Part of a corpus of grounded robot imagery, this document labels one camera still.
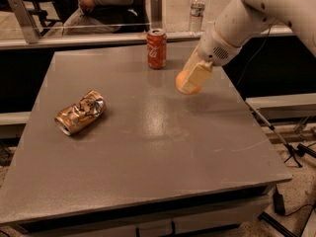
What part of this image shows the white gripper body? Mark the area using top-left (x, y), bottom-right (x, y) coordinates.
top-left (197, 23), bottom-right (241, 66)

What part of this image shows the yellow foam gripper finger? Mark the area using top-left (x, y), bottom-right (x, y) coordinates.
top-left (183, 48), bottom-right (201, 70)
top-left (187, 60), bottom-right (212, 87)

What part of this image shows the orange fruit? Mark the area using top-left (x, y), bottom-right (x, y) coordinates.
top-left (176, 70), bottom-right (201, 95)

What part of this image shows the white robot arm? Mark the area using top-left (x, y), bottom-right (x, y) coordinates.
top-left (176, 0), bottom-right (316, 95)

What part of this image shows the clear plastic water bottle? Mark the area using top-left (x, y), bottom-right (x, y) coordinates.
top-left (189, 0), bottom-right (205, 35)

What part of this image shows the red cola can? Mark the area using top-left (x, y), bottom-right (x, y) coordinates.
top-left (146, 29), bottom-right (167, 69)

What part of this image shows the seated person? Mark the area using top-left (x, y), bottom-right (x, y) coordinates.
top-left (63, 0), bottom-right (148, 36)

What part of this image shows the black tripod stand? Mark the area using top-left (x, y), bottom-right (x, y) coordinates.
top-left (245, 101), bottom-right (316, 168)

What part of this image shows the crushed brown soda can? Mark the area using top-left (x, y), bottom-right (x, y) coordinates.
top-left (54, 90), bottom-right (107, 136)

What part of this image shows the black power adapter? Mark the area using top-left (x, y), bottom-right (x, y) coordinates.
top-left (273, 188), bottom-right (285, 215)

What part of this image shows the black hanging cable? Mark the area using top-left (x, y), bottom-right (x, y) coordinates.
top-left (235, 25), bottom-right (275, 88)

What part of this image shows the middle metal barrier bracket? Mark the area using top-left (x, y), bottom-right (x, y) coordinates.
top-left (150, 0), bottom-right (163, 28)

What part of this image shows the metal barrier bracket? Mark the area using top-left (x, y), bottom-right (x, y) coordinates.
top-left (8, 0), bottom-right (41, 43)
top-left (150, 0), bottom-right (163, 28)

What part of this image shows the left metal barrier bracket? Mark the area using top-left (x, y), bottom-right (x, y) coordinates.
top-left (8, 0), bottom-right (41, 43)

